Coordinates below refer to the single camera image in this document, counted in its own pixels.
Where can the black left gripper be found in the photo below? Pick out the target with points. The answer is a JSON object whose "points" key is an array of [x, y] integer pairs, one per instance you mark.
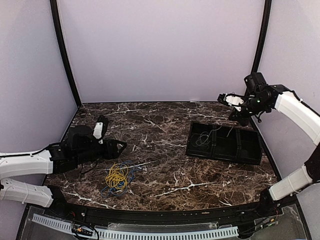
{"points": [[112, 146]]}

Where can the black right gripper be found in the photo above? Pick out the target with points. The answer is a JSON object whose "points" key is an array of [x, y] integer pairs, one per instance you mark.
{"points": [[237, 116]]}

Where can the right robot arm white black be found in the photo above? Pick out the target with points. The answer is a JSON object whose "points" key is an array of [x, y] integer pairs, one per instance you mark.
{"points": [[263, 98]]}

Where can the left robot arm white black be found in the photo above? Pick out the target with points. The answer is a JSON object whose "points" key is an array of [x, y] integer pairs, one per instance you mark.
{"points": [[83, 144]]}

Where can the black three-compartment tray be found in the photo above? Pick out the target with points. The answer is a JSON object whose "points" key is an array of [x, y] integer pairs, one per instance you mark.
{"points": [[224, 143]]}

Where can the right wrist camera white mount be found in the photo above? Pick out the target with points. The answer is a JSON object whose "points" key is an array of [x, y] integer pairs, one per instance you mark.
{"points": [[231, 100]]}

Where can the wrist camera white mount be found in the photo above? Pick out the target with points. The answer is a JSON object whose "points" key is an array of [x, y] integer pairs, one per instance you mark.
{"points": [[100, 128], [231, 100]]}

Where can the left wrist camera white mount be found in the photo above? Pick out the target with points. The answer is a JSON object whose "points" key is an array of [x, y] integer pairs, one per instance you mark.
{"points": [[100, 128]]}

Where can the black curved front rail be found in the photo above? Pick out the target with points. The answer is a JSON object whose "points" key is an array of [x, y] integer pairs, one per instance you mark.
{"points": [[239, 214]]}

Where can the white slotted cable duct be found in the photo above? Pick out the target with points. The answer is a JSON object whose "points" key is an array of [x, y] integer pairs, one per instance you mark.
{"points": [[118, 231]]}

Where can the right black frame post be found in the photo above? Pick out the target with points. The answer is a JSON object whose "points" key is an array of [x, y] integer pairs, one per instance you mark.
{"points": [[262, 35]]}

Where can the black frame post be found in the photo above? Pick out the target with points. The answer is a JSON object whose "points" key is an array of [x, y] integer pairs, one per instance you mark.
{"points": [[63, 51], [262, 35]]}

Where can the left black frame post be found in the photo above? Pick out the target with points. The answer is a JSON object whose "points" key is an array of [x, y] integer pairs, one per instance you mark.
{"points": [[63, 51]]}

